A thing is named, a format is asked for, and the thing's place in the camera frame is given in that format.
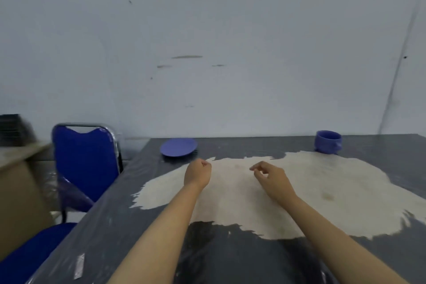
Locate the person's left hand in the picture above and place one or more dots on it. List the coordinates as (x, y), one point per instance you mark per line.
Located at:
(197, 174)

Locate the black crate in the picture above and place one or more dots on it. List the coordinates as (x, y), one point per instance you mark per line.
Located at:
(15, 130)

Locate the blue plate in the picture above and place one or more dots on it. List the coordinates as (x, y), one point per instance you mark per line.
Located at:
(178, 147)

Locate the person's left fingers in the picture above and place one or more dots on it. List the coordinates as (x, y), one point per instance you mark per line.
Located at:
(205, 163)

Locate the person's right forearm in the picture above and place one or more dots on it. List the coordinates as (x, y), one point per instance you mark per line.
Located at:
(336, 243)

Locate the blue cup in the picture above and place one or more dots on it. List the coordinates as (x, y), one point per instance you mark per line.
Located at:
(327, 142)

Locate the blue metal-framed chair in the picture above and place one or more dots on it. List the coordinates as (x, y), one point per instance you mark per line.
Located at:
(85, 164)

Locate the blue chair seat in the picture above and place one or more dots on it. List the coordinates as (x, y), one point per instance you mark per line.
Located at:
(33, 253)

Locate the person's right hand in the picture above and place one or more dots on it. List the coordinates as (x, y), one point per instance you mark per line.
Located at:
(275, 182)

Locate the person's left forearm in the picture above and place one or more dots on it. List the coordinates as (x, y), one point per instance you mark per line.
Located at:
(156, 237)

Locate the brown cardboard box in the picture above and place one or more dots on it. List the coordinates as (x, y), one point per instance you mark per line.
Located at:
(18, 200)

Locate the person's right thumb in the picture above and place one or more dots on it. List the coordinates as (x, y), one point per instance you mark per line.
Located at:
(261, 173)

